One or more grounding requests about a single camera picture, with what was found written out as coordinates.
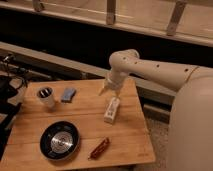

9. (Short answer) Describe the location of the blue sponge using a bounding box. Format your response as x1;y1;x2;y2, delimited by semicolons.
61;88;76;103

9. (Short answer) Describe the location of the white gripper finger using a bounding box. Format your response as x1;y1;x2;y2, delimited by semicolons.
115;90;121;99
98;86;107;96

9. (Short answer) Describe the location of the red-brown snack bar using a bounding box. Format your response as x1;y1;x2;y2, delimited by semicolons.
89;138;110;159

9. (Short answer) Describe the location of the black ceramic bowl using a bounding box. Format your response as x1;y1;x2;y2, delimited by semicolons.
40;121;80;160

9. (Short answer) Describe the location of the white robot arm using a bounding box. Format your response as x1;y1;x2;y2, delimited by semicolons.
103;49;213;171

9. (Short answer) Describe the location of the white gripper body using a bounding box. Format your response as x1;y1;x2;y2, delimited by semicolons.
104;69;127;90

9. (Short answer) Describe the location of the black cables and equipment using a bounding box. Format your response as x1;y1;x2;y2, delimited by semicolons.
0;53;29;161

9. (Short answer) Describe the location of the white plastic bottle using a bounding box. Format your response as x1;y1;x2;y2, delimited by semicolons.
104;97;120;124

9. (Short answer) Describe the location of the wooden board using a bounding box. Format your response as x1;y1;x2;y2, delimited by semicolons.
0;79;155;171

